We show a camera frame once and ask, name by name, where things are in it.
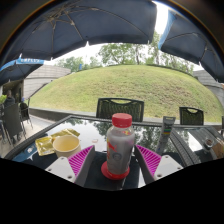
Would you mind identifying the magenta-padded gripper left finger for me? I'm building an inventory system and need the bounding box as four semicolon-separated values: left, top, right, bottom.
45;144;97;188

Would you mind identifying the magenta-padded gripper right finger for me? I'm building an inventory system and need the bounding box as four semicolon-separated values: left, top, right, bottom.
133;143;184;186

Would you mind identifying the red-capped clear drink bottle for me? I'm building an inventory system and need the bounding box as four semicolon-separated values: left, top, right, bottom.
105;112;136;177

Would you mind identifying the cream mug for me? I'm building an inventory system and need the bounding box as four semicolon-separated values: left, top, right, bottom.
52;134;82;159

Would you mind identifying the yellow packet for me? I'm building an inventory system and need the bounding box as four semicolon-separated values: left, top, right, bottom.
34;128;81;157

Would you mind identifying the grey upright tube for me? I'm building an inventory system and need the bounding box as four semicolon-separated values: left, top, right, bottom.
155;115;177;156

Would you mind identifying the dark wicker glass table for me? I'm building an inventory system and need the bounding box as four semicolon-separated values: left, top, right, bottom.
169;124;224;168

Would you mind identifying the flat round red coaster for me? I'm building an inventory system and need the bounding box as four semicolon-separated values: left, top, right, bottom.
100;160;132;181

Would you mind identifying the small dark ashtray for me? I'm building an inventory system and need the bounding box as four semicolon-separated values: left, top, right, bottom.
203;138;215;149

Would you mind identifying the person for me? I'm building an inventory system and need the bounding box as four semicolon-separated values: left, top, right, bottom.
3;89;17;108

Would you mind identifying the blue-edged dark parasol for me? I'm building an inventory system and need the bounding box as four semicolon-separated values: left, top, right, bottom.
0;57;46;87

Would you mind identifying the large dark blue parasol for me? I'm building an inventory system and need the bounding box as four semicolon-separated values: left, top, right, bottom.
0;0;158;68

